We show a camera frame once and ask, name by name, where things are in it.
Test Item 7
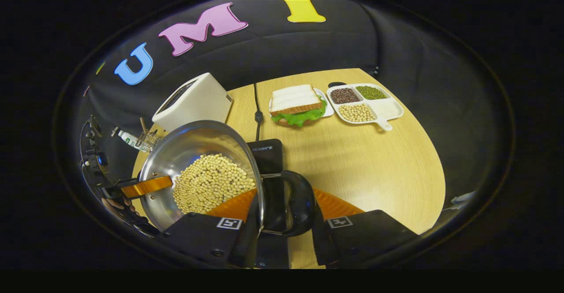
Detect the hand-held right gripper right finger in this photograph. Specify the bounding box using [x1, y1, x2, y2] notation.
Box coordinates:
[311, 188, 419, 268]

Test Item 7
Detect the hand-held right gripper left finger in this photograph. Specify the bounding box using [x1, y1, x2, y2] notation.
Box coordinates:
[156, 189, 261, 270]

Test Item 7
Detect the steel pot with soybeans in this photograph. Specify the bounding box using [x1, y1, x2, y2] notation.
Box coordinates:
[138, 120, 317, 237]

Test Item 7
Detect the black induction cooktop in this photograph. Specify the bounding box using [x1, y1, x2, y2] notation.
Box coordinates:
[246, 138, 291, 270]

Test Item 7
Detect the white bottle green label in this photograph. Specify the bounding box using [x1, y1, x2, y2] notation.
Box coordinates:
[111, 126, 142, 148]

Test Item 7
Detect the white toaster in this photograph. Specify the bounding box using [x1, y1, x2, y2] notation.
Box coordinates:
[152, 72, 233, 133]

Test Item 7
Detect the white sandwich plate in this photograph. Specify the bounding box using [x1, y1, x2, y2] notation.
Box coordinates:
[268, 88, 335, 124]

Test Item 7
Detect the white divided dish with beans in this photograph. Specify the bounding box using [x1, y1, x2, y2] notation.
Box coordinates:
[326, 83, 404, 132]

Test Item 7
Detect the sandwich with lettuce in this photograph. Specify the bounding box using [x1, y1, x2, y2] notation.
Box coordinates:
[270, 84, 328, 127]

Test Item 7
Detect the black backdrop cloth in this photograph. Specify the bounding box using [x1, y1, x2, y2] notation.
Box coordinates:
[82, 0, 508, 208]

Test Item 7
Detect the wire utensil basket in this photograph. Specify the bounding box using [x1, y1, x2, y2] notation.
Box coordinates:
[135, 128, 164, 153]

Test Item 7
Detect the black power cable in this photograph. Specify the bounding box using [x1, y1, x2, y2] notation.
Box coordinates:
[253, 83, 264, 142]

